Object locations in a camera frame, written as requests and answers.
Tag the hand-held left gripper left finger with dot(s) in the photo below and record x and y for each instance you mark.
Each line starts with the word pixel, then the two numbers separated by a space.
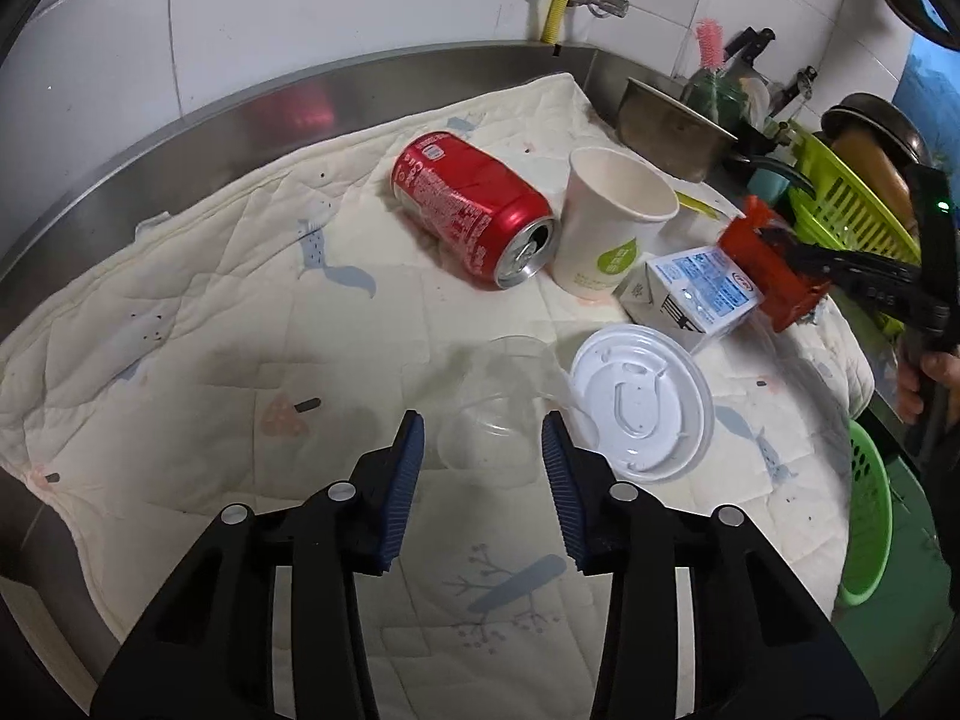
pixel 401 480

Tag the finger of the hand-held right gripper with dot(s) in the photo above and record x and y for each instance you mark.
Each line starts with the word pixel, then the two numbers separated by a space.
pixel 855 261
pixel 892 296

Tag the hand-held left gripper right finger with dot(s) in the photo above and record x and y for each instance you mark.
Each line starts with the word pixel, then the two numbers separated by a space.
pixel 559 480

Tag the red cardboard box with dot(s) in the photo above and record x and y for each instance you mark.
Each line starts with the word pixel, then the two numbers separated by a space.
pixel 757 262

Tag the white plastic cup lid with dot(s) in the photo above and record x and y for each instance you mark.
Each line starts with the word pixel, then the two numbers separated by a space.
pixel 637 405

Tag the clear plastic cup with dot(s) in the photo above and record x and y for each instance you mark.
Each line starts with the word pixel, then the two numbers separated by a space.
pixel 495 390

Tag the white blue milk carton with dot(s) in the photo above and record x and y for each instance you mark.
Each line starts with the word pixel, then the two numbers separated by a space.
pixel 697 285

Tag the green plastic mesh basket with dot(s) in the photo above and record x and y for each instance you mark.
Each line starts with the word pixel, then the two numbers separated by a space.
pixel 870 510

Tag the white paper cup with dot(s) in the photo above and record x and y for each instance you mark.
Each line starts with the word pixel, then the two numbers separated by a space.
pixel 592 240

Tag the red soda can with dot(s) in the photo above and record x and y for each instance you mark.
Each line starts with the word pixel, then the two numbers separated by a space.
pixel 457 202

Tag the person's right hand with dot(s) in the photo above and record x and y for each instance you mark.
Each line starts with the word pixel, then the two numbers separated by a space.
pixel 911 390

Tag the green plastic dish rack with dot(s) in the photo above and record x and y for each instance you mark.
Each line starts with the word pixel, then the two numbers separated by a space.
pixel 847 202

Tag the brown clay pot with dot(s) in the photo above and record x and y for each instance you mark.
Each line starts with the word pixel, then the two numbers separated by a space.
pixel 870 169

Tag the teal plastic bottle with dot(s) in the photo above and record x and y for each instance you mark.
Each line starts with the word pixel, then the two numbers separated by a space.
pixel 766 184

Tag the dark metal wok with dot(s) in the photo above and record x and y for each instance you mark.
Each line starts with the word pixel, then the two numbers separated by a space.
pixel 877 116

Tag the window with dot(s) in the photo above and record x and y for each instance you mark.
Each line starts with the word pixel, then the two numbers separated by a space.
pixel 934 101

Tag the white spatula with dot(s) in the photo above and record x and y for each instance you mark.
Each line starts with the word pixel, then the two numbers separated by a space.
pixel 754 101

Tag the green glass jar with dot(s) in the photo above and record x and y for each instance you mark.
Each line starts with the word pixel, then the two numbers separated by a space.
pixel 712 97

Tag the metal saucepan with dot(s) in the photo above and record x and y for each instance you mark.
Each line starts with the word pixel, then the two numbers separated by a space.
pixel 660 135

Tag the cream quilted printed mat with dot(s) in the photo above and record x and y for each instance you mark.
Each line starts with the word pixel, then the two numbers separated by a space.
pixel 225 315

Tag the pink bottle brush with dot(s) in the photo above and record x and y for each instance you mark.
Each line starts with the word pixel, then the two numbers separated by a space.
pixel 709 45

